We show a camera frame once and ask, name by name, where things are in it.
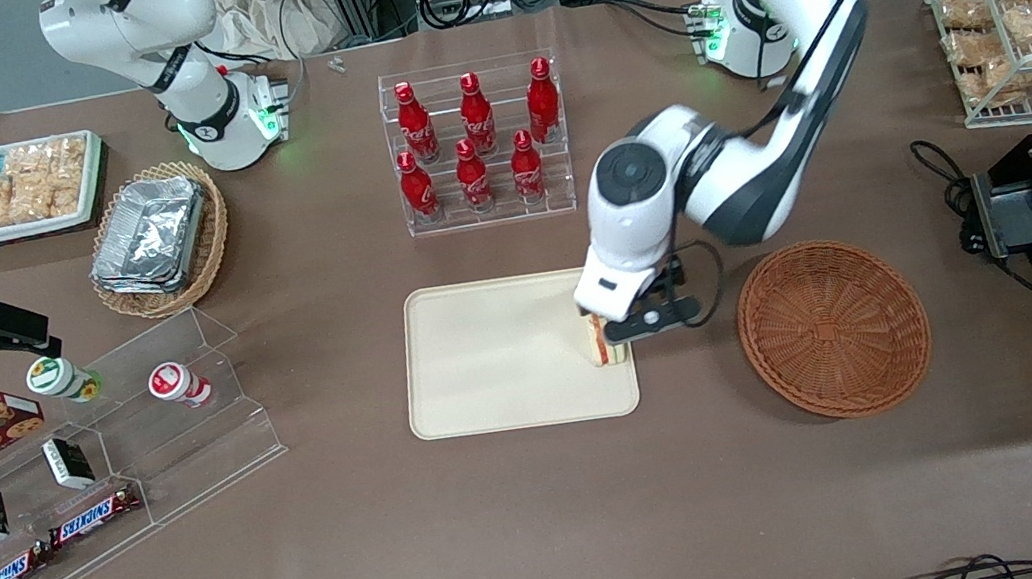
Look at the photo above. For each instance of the triangle sandwich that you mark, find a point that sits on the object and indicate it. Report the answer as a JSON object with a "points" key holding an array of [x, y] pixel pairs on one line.
{"points": [[603, 346]]}

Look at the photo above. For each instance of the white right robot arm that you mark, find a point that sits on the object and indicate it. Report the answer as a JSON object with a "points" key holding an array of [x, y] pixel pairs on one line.
{"points": [[191, 98]]}

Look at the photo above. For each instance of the cream plastic tray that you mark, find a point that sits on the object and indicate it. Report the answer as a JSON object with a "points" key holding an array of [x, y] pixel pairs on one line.
{"points": [[495, 358]]}

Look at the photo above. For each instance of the brown wicker basket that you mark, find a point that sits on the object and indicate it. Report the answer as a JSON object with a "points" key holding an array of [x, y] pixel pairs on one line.
{"points": [[833, 331]]}

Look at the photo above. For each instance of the light wicker basket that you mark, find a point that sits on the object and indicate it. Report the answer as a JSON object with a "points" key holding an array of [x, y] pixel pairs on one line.
{"points": [[206, 242]]}

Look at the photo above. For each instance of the green-label white yogurt bottle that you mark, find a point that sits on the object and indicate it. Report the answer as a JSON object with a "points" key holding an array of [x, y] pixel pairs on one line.
{"points": [[59, 379]]}

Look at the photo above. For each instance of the clear rice cracker pack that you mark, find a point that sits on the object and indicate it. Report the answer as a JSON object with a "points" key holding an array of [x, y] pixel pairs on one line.
{"points": [[48, 158], [29, 199]]}

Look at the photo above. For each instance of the red cola bottle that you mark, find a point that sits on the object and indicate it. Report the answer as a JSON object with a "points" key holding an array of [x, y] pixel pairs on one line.
{"points": [[472, 179], [543, 104], [527, 170], [415, 127], [416, 190], [477, 116]]}

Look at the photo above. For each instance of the clear acrylic bottle rack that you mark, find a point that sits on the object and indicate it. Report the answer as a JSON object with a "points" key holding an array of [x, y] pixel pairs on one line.
{"points": [[485, 215]]}

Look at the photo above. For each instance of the white rectangular snack bin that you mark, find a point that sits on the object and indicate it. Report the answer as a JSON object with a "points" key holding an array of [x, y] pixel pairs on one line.
{"points": [[90, 188]]}

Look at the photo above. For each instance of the stacked aluminium foil containers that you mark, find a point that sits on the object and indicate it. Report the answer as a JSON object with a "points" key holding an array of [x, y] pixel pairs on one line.
{"points": [[148, 235]]}

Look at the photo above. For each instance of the red-label white yogurt bottle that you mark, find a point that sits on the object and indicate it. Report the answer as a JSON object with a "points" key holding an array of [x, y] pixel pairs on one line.
{"points": [[178, 384]]}

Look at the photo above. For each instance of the clear acrylic stepped display stand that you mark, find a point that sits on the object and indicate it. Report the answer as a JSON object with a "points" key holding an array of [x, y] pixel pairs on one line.
{"points": [[185, 452]]}

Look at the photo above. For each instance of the small clear clip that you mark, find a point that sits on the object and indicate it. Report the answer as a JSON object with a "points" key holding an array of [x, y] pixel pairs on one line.
{"points": [[335, 64]]}

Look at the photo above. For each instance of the white crumpled cloth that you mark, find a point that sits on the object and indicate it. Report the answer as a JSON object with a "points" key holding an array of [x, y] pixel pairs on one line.
{"points": [[266, 17]]}

